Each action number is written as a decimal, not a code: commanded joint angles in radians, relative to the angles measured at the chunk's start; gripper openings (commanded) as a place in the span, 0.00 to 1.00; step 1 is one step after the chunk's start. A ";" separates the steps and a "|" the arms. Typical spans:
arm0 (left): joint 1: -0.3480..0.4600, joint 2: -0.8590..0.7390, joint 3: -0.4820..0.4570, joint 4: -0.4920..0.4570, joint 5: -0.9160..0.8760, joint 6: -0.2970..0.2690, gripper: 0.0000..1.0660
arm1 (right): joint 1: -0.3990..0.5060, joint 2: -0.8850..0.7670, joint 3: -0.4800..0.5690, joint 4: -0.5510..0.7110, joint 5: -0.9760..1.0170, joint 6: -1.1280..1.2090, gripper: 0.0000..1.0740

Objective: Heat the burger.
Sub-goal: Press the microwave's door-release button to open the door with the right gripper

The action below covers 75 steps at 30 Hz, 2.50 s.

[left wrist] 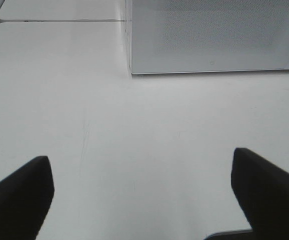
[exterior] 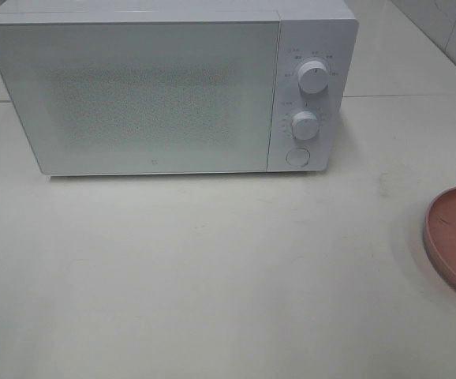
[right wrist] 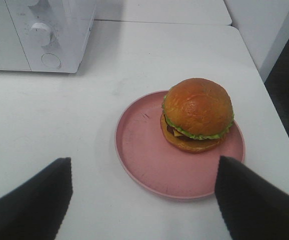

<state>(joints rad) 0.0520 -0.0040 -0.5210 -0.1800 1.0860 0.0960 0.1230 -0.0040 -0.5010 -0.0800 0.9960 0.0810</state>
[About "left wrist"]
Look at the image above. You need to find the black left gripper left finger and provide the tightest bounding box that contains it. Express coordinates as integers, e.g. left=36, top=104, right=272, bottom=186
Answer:
left=0, top=156, right=55, bottom=240

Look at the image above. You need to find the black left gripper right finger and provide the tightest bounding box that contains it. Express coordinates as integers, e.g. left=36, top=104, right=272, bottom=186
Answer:
left=231, top=147, right=289, bottom=240

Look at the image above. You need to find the white microwave door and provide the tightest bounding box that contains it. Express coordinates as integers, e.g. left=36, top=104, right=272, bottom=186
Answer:
left=125, top=0, right=289, bottom=75

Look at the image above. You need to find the white back table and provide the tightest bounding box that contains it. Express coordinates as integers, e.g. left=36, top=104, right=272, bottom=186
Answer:
left=0, top=0, right=126, bottom=23

